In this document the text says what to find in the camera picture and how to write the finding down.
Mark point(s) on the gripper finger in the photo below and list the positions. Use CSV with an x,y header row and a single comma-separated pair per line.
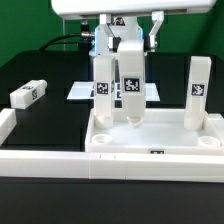
x,y
150,42
107,41

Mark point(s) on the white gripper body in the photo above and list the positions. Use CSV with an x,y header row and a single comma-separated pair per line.
x,y
88,8

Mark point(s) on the white desk top tray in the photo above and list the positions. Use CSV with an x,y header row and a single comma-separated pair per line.
x,y
162,132

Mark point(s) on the white marker sheet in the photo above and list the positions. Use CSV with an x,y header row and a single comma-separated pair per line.
x,y
85,90

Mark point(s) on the white right fence block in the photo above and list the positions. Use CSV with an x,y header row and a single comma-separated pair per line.
x,y
218,121

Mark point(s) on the white fence block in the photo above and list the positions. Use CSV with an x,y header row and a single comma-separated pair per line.
x,y
7,123
218,121

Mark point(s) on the white front fence bar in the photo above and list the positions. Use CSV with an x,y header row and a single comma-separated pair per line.
x,y
162,167

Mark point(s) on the white left fence block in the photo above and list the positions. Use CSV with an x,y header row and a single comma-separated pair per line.
x,y
7,123

